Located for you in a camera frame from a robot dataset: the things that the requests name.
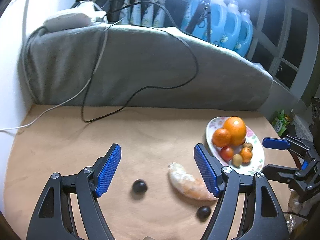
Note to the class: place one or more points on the tan longan fruit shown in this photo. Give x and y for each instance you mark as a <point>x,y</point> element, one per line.
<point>248,145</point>

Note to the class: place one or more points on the small mandarin on plate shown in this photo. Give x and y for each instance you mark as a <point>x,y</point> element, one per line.
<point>246,154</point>

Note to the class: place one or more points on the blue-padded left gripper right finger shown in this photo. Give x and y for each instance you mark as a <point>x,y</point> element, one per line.
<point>262,217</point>

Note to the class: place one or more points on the plastic-wrapped orange bread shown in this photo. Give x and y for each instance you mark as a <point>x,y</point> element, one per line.
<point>187,185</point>

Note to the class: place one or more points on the grey sofa cushion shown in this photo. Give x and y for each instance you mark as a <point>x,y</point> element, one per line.
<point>142,67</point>

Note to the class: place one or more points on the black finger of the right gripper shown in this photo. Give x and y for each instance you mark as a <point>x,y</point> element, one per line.
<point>280,174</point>

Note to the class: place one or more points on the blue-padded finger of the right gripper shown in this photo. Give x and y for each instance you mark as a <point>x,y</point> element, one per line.
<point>274,143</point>

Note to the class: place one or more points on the green snack package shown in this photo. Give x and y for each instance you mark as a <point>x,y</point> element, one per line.
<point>281,122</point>

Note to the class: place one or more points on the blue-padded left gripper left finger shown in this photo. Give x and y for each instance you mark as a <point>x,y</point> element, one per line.
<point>53,215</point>

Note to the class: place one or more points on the clear plastic wrapped item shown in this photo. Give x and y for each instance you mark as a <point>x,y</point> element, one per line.
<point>148,238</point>

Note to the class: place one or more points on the large orange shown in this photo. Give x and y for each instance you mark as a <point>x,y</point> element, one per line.
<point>237,128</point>

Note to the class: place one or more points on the blue detergent bottle right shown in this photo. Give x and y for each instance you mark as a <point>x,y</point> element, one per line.
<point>246,33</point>

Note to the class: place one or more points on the white power adapter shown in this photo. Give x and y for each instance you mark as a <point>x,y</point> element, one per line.
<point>81,14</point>

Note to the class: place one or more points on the floral white ceramic plate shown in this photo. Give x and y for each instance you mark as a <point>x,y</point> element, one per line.
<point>257,162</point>

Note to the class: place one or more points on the blue detergent bottle middle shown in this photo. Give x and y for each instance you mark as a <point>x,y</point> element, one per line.
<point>225,23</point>

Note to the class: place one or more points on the mandarin orange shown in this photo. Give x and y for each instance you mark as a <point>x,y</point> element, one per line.
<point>221,137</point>

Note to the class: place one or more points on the red tomato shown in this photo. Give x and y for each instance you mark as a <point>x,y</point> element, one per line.
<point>226,153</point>

